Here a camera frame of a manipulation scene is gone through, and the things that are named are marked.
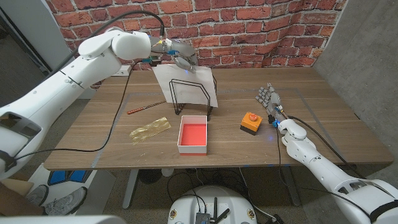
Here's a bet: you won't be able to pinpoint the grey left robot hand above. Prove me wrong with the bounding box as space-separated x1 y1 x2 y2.
150 37 199 75

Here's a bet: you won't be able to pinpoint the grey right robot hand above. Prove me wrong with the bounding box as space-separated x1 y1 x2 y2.
255 82 289 123

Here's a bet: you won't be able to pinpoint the white paper file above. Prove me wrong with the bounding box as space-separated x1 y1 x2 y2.
152 63 219 108

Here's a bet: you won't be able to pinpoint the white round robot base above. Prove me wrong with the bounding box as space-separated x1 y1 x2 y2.
167 185 258 224

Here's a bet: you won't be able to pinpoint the orange emergency stop button box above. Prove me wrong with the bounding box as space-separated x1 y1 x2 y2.
239 111 263 136

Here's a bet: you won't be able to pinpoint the red-brown pen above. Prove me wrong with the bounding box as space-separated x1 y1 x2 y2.
126 100 167 115

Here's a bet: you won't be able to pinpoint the white box red inside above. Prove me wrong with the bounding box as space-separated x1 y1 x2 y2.
177 114 208 156

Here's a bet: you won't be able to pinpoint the gold plastic wrap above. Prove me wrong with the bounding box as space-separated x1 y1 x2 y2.
129 116 172 146

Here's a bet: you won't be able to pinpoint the tan cardboard box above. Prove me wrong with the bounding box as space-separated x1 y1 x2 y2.
0 177 34 200

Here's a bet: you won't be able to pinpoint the white power strip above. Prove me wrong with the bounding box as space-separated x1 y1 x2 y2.
111 65 133 77

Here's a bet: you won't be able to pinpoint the printed red brick backdrop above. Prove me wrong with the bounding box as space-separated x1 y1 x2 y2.
45 0 348 90

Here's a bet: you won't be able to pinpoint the grey table leg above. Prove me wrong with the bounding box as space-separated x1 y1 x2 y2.
281 166 302 207

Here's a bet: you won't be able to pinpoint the black floor plug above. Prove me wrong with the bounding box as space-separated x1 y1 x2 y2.
264 213 285 224

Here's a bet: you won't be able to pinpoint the dark round floor object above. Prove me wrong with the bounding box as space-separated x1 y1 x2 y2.
138 169 162 185

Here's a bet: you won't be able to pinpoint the black router with antennas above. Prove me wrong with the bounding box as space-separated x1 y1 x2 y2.
195 197 231 224

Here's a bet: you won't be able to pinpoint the white table leg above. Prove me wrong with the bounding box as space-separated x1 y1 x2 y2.
122 169 140 210

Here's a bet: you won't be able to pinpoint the white floor mat blue shapes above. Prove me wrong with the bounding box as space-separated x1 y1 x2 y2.
27 163 116 216

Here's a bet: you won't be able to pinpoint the grey sneaker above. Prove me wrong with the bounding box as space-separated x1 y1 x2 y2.
23 184 50 208
42 186 88 216

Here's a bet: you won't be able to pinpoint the brown trouser leg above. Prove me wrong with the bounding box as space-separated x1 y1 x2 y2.
0 186 44 217

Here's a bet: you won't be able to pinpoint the black wire file holder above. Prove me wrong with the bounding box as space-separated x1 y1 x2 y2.
169 74 218 121

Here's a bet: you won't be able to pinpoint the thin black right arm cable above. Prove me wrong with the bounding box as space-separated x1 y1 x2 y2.
273 126 373 220

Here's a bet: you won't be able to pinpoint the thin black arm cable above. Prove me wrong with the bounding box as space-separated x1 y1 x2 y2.
12 58 153 162
273 126 373 220

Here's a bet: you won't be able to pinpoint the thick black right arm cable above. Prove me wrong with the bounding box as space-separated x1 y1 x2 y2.
287 115 368 181

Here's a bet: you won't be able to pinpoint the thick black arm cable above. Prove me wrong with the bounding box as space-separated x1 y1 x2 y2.
287 115 368 181
46 10 165 79

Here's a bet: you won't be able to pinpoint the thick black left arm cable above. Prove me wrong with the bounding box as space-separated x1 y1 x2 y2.
46 10 165 79

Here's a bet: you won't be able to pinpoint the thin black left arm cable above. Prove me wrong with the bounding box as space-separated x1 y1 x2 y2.
12 58 153 162

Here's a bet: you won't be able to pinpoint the white floor cable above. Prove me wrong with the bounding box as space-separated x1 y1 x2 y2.
238 167 276 221

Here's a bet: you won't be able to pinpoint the black floor cable loop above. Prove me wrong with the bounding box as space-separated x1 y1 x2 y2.
166 170 208 206

